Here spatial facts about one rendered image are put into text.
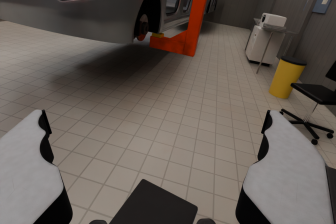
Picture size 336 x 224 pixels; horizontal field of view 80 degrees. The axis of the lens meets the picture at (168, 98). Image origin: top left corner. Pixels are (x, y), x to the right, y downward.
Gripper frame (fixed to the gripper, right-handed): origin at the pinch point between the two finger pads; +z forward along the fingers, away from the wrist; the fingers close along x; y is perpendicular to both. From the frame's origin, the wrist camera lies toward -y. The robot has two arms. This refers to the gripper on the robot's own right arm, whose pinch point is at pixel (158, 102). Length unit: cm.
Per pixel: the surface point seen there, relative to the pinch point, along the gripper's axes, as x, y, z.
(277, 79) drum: 190, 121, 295
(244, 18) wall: 479, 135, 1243
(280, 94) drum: 197, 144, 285
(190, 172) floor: 23, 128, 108
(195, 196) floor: 25, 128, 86
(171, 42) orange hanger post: 13, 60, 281
